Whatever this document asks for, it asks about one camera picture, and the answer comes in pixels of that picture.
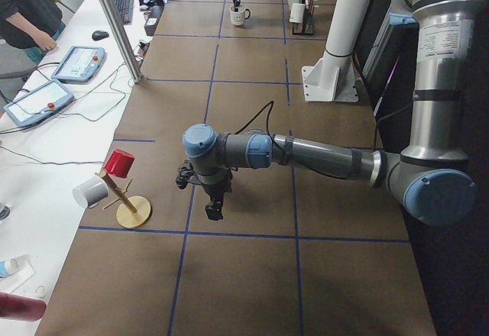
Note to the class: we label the teach pendant tablet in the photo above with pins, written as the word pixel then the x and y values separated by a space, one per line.
pixel 79 65
pixel 39 104

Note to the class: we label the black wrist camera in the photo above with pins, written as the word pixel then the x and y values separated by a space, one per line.
pixel 185 175

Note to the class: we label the white smiley face mug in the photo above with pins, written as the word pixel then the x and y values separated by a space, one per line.
pixel 239 15

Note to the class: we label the black wire mug rack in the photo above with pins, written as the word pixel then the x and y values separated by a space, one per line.
pixel 307 27

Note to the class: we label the far teach pendant tablet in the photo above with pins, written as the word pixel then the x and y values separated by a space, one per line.
pixel 79 65

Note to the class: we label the white cup on tree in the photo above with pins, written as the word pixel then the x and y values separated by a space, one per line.
pixel 91 192

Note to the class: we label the white blue tube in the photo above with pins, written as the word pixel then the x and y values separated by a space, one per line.
pixel 8 267

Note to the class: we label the white HOME mug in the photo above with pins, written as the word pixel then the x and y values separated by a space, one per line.
pixel 297 12

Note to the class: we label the white pole mount base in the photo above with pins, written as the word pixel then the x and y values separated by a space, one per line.
pixel 332 78

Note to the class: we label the white side table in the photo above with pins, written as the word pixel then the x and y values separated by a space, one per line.
pixel 41 165

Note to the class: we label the person in dark shirt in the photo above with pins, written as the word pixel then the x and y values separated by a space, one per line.
pixel 32 26

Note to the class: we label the dark red bottle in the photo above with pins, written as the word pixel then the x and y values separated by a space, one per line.
pixel 21 308

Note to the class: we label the black keyboard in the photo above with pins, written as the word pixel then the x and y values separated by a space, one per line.
pixel 125 10

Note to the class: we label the black computer mouse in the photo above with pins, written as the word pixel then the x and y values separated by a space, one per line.
pixel 99 35

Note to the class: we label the near teach pendant tablet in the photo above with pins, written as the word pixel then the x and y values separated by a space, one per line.
pixel 39 104

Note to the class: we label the aluminium frame post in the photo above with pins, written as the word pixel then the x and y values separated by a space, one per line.
pixel 121 39

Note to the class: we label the wooden mug tree stand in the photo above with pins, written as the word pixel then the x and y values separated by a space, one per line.
pixel 133 211

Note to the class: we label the red cup on tree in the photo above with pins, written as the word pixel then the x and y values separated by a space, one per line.
pixel 119 163

